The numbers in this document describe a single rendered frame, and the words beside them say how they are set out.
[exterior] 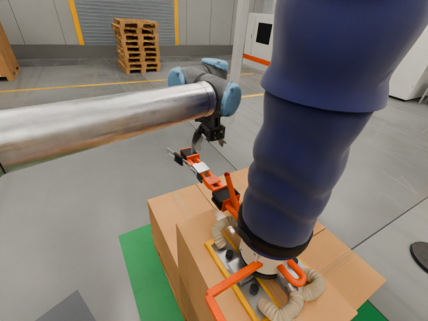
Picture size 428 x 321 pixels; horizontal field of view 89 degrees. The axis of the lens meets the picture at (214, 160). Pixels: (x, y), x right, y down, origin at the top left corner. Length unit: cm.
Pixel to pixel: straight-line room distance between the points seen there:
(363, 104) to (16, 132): 51
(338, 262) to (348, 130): 122
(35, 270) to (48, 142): 195
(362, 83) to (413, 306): 218
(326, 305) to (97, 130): 85
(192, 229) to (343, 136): 71
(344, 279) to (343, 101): 126
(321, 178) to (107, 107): 43
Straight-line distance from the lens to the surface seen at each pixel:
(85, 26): 951
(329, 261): 157
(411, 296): 251
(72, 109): 41
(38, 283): 222
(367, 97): 43
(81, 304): 113
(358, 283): 158
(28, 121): 39
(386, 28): 40
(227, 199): 88
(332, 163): 50
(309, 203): 55
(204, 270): 88
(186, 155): 112
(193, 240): 94
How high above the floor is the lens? 172
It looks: 35 degrees down
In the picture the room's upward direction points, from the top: 5 degrees clockwise
